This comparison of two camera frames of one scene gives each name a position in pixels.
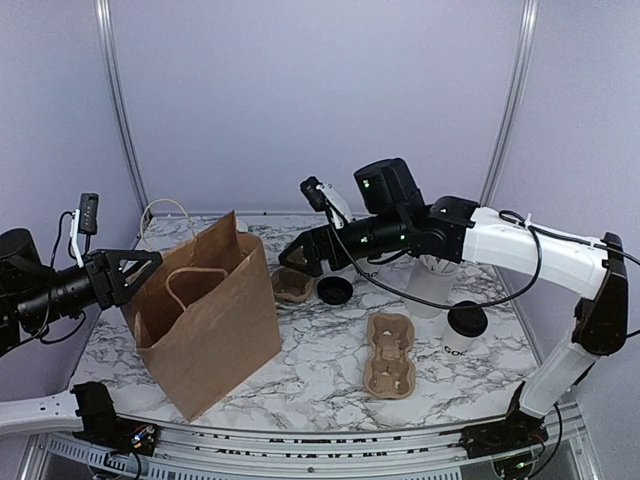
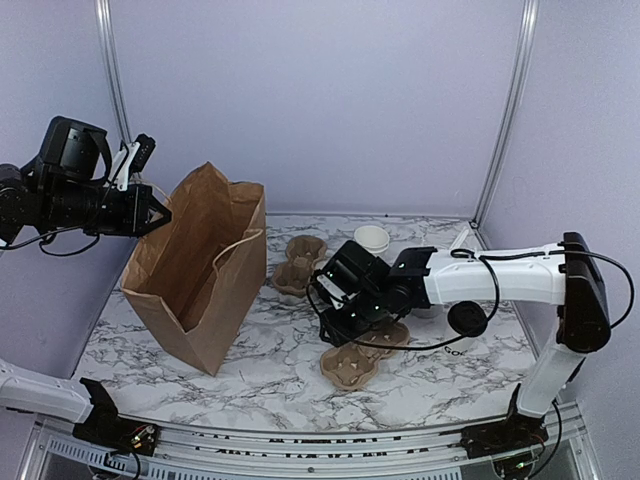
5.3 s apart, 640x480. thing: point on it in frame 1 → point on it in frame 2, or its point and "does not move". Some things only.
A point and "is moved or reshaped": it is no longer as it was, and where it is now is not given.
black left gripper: [104, 266] → [139, 195]
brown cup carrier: [389, 371] → [351, 366]
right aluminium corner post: [524, 57] does not move
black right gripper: [310, 241] → [329, 317]
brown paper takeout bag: [207, 317] is moved or reshaped
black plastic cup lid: [467, 321] does not move
